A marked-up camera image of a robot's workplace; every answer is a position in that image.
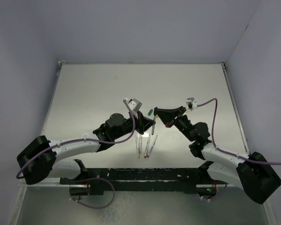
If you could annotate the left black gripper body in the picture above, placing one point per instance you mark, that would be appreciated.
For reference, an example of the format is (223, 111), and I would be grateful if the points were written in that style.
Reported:
(138, 125)

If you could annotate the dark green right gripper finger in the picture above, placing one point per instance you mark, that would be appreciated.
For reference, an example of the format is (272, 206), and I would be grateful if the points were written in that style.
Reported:
(167, 120)
(161, 111)

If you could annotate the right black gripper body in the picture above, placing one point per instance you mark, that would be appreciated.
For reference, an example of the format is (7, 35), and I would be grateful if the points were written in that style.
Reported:
(181, 112)

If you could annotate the white pen blue end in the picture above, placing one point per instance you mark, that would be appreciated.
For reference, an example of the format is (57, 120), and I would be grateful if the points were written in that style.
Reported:
(153, 127)

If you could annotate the white pen yellow end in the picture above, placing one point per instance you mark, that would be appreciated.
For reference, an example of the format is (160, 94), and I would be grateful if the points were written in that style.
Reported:
(138, 147)

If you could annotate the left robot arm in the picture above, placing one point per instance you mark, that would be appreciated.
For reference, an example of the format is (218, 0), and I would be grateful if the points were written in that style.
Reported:
(41, 158)

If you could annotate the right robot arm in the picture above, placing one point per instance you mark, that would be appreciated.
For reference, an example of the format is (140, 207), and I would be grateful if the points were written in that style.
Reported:
(249, 172)

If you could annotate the white pen red end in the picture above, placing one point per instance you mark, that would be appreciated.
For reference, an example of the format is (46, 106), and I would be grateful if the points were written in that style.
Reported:
(152, 146)

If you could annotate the white pen purple end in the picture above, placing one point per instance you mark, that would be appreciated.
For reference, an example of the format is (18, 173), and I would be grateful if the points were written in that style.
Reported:
(147, 146)

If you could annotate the white pen green end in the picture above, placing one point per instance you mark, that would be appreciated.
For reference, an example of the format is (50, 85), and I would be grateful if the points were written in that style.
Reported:
(140, 143)

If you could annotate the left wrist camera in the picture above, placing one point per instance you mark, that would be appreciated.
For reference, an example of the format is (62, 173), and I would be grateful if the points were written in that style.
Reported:
(133, 104)

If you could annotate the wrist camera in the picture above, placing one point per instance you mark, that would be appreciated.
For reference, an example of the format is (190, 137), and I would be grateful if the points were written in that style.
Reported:
(191, 104)
(133, 104)

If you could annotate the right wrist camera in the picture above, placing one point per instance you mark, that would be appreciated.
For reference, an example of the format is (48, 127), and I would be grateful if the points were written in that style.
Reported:
(191, 104)

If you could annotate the aluminium frame rail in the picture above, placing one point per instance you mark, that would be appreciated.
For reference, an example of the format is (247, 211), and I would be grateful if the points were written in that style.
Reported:
(224, 68)

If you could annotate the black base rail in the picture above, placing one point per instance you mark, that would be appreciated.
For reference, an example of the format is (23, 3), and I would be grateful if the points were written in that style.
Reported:
(186, 180)

